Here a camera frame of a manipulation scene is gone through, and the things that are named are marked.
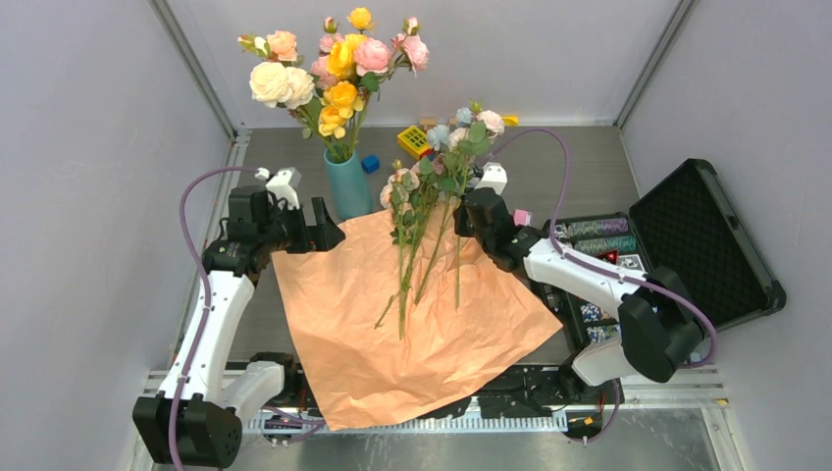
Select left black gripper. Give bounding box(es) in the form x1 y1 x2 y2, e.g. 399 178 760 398
259 197 343 254

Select teal ceramic vase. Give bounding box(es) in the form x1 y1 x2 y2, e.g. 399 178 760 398
324 150 373 220

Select light blue flower stem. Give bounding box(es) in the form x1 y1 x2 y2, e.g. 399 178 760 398
414 126 452 304

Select pale pink rose stem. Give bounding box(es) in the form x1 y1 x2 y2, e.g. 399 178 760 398
441 99 505 307

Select peach wrapping paper sheet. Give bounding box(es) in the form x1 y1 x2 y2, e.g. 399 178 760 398
272 211 561 430

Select yellow rose stems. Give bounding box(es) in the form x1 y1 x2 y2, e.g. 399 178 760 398
317 7 374 163

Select cream white rose stems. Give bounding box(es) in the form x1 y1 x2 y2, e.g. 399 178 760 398
248 62 342 163

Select paper flower bouquet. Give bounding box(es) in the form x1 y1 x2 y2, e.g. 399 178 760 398
376 157 439 340

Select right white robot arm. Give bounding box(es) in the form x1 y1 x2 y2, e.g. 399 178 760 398
462 187 712 403

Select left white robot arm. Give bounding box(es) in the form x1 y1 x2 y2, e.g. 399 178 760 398
132 185 345 468

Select pink plastic box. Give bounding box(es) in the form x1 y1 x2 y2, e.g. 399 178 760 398
512 209 533 227

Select small blue cube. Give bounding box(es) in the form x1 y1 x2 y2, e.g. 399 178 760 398
360 154 381 175

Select yellow toy block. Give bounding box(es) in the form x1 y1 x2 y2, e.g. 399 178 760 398
502 115 519 127

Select colourful toy block house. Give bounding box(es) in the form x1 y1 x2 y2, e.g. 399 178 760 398
396 126 435 161

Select wooden toy piece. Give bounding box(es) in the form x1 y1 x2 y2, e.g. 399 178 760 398
418 118 457 131

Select red triangle card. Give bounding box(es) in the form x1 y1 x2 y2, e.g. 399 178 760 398
597 249 620 265

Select pink peach rose stems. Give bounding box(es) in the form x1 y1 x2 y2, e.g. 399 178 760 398
237 17 430 138

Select black poker chip case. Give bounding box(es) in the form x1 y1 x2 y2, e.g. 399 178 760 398
544 159 787 330

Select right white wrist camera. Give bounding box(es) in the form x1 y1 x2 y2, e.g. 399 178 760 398
474 163 507 195

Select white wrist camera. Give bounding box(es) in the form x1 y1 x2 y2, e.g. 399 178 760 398
474 163 507 195
255 167 301 210

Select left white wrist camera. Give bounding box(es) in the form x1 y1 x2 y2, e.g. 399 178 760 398
255 167 301 210

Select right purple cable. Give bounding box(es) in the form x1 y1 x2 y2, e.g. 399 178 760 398
484 127 719 445

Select purple cable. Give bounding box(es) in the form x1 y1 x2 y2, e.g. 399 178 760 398
484 127 719 445
167 165 327 471

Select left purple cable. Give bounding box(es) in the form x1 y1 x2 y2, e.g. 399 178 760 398
167 165 327 471

